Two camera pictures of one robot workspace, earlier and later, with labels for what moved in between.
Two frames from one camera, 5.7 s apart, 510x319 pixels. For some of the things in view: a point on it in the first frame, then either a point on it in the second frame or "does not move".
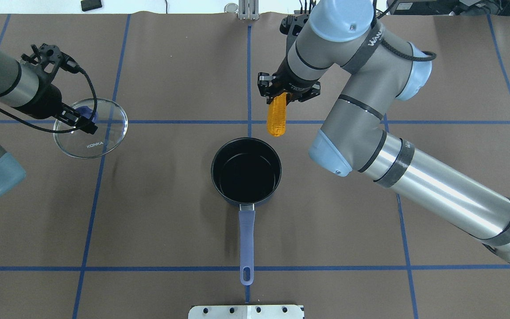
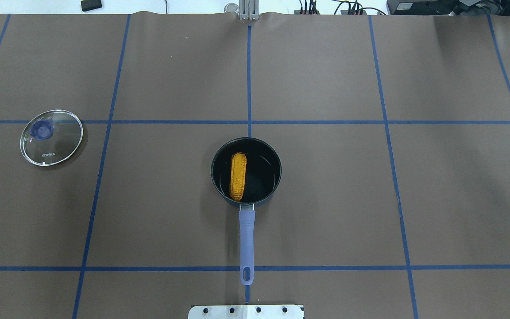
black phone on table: [89, 5] does not move
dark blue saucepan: [246, 171] does not move
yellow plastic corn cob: [276, 116] → [238, 175]
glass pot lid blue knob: [110, 118] → [42, 130]
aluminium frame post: [249, 9] does not move
